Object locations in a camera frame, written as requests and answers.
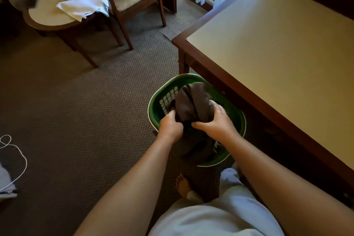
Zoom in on person's left hand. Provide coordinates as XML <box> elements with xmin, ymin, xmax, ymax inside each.
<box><xmin>157</xmin><ymin>110</ymin><xmax>185</xmax><ymax>144</ymax></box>

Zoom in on person's right hand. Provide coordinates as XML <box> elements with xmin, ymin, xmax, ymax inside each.
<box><xmin>191</xmin><ymin>100</ymin><xmax>239</xmax><ymax>143</ymax></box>

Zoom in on dark grey garment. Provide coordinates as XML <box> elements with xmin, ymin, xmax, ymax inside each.
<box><xmin>165</xmin><ymin>82</ymin><xmax>219</xmax><ymax>162</ymax></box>

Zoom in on person's right forearm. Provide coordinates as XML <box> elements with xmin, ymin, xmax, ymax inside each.
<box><xmin>221</xmin><ymin>132</ymin><xmax>354</xmax><ymax>236</ymax></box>

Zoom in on person's left forearm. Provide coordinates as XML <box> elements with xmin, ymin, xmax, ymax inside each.
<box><xmin>74</xmin><ymin>136</ymin><xmax>177</xmax><ymax>236</ymax></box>

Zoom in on green plastic laundry basket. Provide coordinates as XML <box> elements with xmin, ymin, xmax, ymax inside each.
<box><xmin>147</xmin><ymin>73</ymin><xmax>247</xmax><ymax>168</ymax></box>

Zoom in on person's bare foot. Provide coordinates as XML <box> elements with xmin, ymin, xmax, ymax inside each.
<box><xmin>175</xmin><ymin>173</ymin><xmax>195</xmax><ymax>199</ymax></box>

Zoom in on person's white trousers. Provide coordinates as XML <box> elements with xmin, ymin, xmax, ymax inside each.
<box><xmin>148</xmin><ymin>162</ymin><xmax>285</xmax><ymax>236</ymax></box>

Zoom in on brown wooden table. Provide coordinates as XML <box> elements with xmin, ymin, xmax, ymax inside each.
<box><xmin>171</xmin><ymin>0</ymin><xmax>354</xmax><ymax>189</ymax></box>

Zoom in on white folded cloth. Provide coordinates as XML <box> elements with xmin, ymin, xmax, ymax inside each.
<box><xmin>56</xmin><ymin>0</ymin><xmax>111</xmax><ymax>22</ymax></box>

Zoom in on round wooden side table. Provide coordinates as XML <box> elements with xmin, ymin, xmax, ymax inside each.
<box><xmin>23</xmin><ymin>0</ymin><xmax>125</xmax><ymax>69</ymax></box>

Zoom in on light blue cloth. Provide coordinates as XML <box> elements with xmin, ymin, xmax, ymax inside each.
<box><xmin>0</xmin><ymin>161</ymin><xmax>18</xmax><ymax>201</ymax></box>

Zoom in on white cable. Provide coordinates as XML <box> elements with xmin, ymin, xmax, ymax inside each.
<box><xmin>0</xmin><ymin>135</ymin><xmax>28</xmax><ymax>192</ymax></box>

